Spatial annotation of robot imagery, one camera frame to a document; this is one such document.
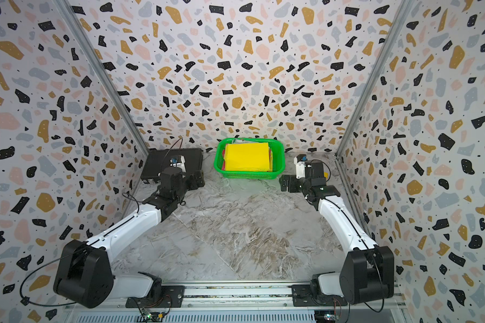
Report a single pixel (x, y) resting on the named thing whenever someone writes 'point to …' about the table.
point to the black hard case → (157, 159)
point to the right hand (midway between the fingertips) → (291, 178)
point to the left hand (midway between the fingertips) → (194, 171)
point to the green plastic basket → (278, 160)
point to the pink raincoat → (224, 159)
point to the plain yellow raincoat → (249, 157)
